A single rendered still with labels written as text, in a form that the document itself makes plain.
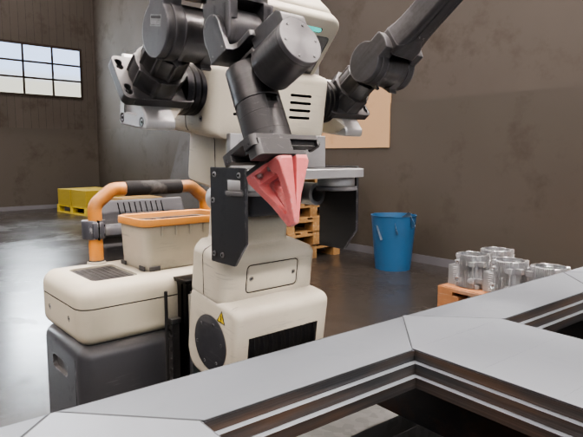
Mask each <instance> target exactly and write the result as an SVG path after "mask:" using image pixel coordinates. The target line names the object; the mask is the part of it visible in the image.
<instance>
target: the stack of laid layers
mask: <svg viewBox="0 0 583 437"><path fill-rule="evenodd" d="M505 320H509V321H512V322H516V323H522V324H526V325H529V326H533V327H535V328H539V329H545V330H549V331H552V332H555V331H556V330H559V329H563V328H565V327H567V326H569V325H572V324H574V323H577V322H579V321H582V320H583V293H580V294H579V295H576V296H573V297H569V298H566V299H563V300H560V301H558V302H555V303H550V304H548V305H545V306H542V307H540V308H537V309H535V310H530V311H528V312H525V313H522V314H519V315H517V316H512V317H510V318H507V319H505ZM414 388H417V389H419V390H422V391H423V392H426V393H428V394H430V395H433V396H435V397H438V398H440V399H443V400H445V401H448V402H450V403H452V404H455V405H456V406H459V407H461V408H465V409H467V410H468V411H471V412H473V413H476V414H478V415H481V416H483V417H485V418H488V419H490V420H492V421H495V422H498V423H500V424H502V425H504V426H506V427H510V428H512V429H514V430H516V431H518V432H521V433H523V434H526V435H528V436H531V437H583V409H581V408H577V407H575V406H572V405H569V404H566V403H564V402H561V401H557V400H555V399H552V398H549V397H546V396H545V395H540V394H537V393H535V392H532V391H530V390H527V389H524V388H520V387H517V386H515V385H513V384H510V383H507V382H503V381H501V380H498V379H495V378H493V377H490V376H487V375H484V374H481V373H478V372H475V371H473V370H471V369H466V368H464V367H461V366H459V365H456V364H454V363H451V362H446V361H444V360H442V359H439V358H436V357H433V356H431V355H427V354H424V353H422V352H419V351H416V350H414V349H413V350H412V351H410V352H407V353H405V354H402V355H398V356H395V357H392V358H390V359H387V360H384V361H381V362H377V363H374V364H371V365H369V366H366V367H363V368H361V369H357V370H354V371H351V372H349V373H346V374H343V375H339V376H336V377H333V378H331V379H328V380H325V381H322V382H319V383H316V384H313V385H310V386H308V387H305V388H301V389H298V390H295V391H292V392H290V393H287V394H284V395H280V396H278V397H275V398H272V399H270V400H267V401H262V402H260V403H257V404H254V405H251V406H249V407H246V408H241V409H239V410H236V411H234V412H231V413H229V414H224V415H221V416H219V417H216V418H213V419H211V420H208V421H202V422H203V423H204V424H206V425H207V426H208V427H210V428H211V429H212V430H213V431H214V432H215V433H216V434H218V435H219V436H220V437H297V436H299V435H301V434H305V433H307V432H310V431H311V430H314V429H316V428H319V427H322V426H324V425H326V424H329V423H331V422H333V421H337V420H339V419H342V418H344V417H345V416H348V415H350V414H354V413H356V412H358V411H361V410H363V409H366V408H368V407H371V406H373V405H376V404H378V403H380V402H382V401H386V400H388V399H390V398H392V397H395V396H397V395H400V394H403V393H405V392H408V391H410V390H412V389H414Z"/></svg>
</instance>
